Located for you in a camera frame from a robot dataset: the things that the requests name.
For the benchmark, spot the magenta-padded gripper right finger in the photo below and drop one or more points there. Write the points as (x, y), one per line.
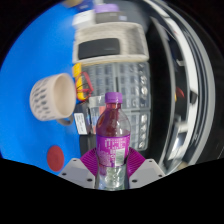
(146, 170)

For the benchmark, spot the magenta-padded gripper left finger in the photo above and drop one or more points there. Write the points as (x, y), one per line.
(76, 170)

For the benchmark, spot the clear bottle with purple cap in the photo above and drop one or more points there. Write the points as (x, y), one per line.
(113, 146)

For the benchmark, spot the red round coaster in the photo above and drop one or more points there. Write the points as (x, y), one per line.
(55, 158)

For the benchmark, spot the black flat device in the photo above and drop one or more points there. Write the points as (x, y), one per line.
(85, 143)

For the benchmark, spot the grey small-parts drawer cabinet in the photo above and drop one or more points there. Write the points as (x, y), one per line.
(140, 128)
(113, 78)

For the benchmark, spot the beige patterned mug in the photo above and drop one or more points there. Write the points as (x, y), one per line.
(45, 100)

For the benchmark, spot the yellow multimeter with red leads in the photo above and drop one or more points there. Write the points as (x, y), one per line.
(78, 83)

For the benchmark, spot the black workbench shelf unit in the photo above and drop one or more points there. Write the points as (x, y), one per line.
(186, 86)

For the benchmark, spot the white woven basket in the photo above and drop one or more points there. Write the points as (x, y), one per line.
(133, 40)

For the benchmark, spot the white box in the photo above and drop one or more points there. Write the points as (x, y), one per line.
(84, 19)

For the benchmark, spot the black box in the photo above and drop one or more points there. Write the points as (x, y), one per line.
(111, 18)

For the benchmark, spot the purple bag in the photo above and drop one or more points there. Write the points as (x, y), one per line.
(106, 8)

